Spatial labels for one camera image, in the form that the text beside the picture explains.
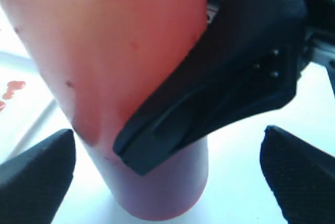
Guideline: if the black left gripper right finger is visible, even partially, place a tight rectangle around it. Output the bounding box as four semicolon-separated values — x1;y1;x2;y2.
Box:
260;126;334;223

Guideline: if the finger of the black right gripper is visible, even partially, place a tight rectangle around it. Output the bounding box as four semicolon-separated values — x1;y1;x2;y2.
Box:
113;0;307;175

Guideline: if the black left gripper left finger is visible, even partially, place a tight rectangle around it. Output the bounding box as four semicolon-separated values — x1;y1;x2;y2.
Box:
1;129;76;223

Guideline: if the red sauce squeeze bottle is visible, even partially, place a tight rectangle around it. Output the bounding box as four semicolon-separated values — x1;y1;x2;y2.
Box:
1;0;208;221

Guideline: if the red sauce puddle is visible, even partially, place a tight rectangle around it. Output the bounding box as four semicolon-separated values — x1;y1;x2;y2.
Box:
1;81;26;111

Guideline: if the white rectangular plastic tray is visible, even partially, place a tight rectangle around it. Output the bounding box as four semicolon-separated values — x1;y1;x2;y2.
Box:
1;52;55;163

